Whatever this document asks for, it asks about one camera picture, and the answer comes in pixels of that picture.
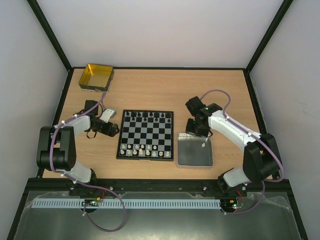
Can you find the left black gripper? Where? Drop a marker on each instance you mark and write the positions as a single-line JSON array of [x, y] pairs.
[[112, 132]]

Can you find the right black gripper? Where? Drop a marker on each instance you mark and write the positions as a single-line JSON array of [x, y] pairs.
[[194, 128]]

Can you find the grey tray of chess pieces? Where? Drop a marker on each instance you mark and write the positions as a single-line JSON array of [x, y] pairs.
[[194, 151]]

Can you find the black and white chessboard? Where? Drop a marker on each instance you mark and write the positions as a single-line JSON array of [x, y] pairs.
[[146, 135]]

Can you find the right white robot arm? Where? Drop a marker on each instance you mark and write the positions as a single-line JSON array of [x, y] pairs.
[[261, 157]]

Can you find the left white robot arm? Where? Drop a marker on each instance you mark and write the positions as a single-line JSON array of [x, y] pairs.
[[56, 151]]

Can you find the yellow square metal tin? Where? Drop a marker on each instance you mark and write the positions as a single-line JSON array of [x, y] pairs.
[[96, 78]]

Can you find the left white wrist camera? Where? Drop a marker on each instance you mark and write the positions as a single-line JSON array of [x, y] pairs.
[[107, 115]]

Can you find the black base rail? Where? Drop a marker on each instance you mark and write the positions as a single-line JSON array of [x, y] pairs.
[[205, 188]]

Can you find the light blue slotted cable duct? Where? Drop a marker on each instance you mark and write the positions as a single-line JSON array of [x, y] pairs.
[[63, 203]]

